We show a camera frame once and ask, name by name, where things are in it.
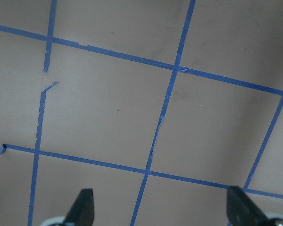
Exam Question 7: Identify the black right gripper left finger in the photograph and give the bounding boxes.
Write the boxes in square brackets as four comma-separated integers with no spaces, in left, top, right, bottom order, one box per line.
[64,188,95,226]

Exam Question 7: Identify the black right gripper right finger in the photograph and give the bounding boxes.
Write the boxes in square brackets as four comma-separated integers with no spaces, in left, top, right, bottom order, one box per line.
[226,186,267,226]

